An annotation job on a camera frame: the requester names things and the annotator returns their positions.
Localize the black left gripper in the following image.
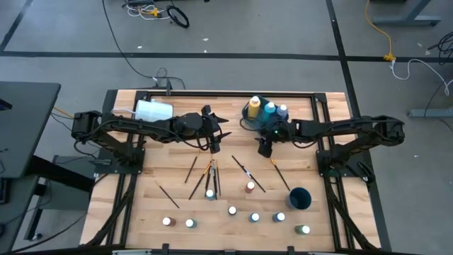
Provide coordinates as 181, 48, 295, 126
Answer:
197, 105, 233, 154

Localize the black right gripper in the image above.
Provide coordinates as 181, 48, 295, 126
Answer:
257, 120, 297, 159

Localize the teal plastic caddy bin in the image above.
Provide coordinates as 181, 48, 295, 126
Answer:
241, 94, 290, 132

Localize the black paintbrush striped silver ferrule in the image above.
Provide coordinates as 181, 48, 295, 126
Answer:
231, 154, 251, 176

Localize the thin black gold-tipped paintbrush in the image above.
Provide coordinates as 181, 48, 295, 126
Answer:
184, 150, 201, 184

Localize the black silver-ferrule paintbrush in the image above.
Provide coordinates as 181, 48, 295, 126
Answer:
204, 159, 213, 198

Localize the thick black gold-ferrule paintbrush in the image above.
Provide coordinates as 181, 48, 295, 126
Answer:
188, 161, 213, 200

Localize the black paintbrush with lettering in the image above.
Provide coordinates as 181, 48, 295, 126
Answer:
246, 171, 267, 193

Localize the blue plastic cup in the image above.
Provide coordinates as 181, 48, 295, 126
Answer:
285, 186, 313, 211

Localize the large teal paint bottle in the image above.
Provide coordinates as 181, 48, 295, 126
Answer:
260, 101, 277, 124

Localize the large yellow paint bottle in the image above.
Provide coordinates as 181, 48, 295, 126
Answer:
247, 96, 262, 120

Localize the white spot lamp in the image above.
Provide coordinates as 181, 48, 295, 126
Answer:
134, 99, 174, 123

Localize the grey desk foot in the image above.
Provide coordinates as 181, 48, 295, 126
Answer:
407, 108, 453, 118

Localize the black side table leg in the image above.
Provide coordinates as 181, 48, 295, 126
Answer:
21, 155, 96, 242

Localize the grey desk leg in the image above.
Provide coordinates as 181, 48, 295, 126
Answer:
371, 0, 442, 28

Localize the dark grey side table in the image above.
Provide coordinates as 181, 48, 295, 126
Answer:
0, 81, 62, 180

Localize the black aluminium table frame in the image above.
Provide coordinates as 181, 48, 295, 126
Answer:
83, 89, 383, 254

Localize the black coiled floor cable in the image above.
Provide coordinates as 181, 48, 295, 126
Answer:
166, 5, 190, 29

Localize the yellow extension cord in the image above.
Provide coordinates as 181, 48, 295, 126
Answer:
364, 0, 396, 62

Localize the yellow and white cable bundle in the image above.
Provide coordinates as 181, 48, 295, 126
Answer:
122, 0, 173, 21

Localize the long black floor cable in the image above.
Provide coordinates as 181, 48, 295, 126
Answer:
101, 0, 187, 91

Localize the white floor cable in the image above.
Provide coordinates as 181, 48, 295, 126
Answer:
390, 58, 453, 97

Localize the black floor cable tangle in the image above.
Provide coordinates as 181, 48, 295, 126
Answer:
427, 30, 453, 67

